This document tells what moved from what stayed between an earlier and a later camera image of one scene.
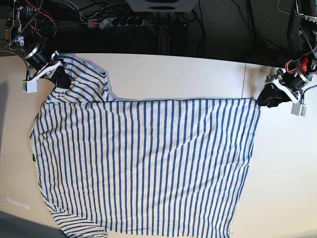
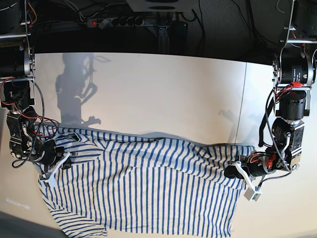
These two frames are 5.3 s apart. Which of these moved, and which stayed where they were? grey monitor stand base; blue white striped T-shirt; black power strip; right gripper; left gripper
Moved: left gripper; right gripper; blue white striped T-shirt
Stayed: black power strip; grey monitor stand base
